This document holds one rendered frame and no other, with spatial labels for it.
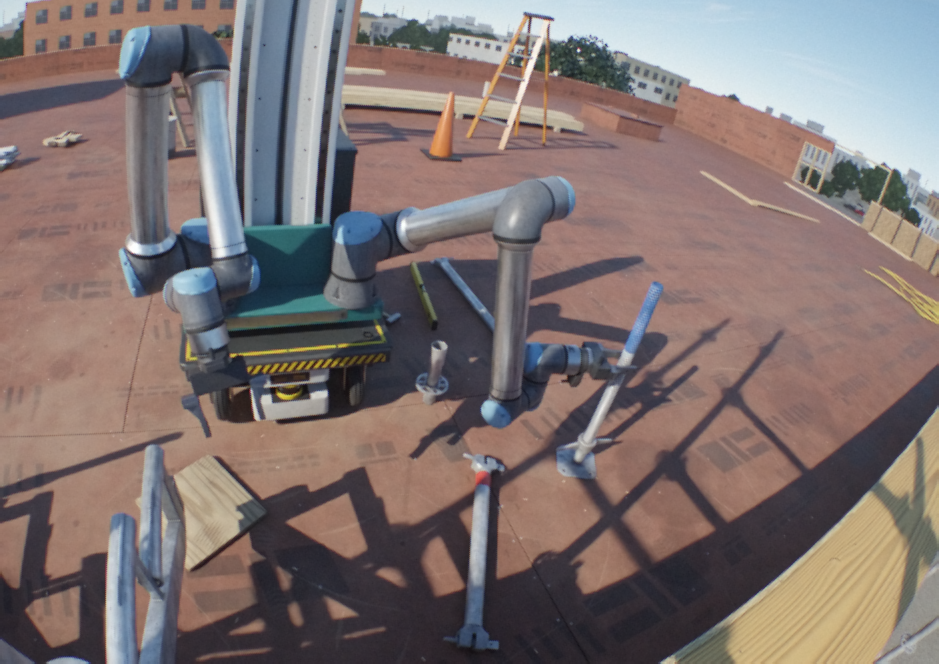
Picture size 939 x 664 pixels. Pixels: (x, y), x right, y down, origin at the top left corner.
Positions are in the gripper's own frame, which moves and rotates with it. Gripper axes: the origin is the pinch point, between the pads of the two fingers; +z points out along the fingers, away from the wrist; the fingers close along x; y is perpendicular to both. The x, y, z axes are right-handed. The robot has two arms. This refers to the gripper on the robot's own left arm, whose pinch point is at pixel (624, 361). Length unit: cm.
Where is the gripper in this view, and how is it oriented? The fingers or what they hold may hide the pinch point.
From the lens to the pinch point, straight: 153.4
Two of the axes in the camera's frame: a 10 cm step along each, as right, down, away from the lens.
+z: 9.7, 0.8, 2.2
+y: 1.9, -8.3, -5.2
